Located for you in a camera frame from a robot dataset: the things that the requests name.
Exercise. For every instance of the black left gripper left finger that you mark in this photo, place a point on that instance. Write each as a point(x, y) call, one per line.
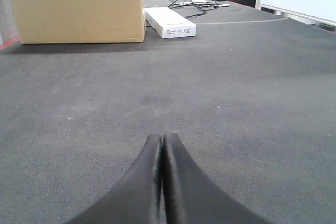
point(136, 196)

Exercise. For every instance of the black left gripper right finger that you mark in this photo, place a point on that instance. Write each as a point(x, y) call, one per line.
point(189, 194)

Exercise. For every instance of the long white carton box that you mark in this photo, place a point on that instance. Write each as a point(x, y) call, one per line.
point(169, 24)

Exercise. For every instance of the large brown cardboard box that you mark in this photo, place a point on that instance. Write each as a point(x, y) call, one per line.
point(79, 21)

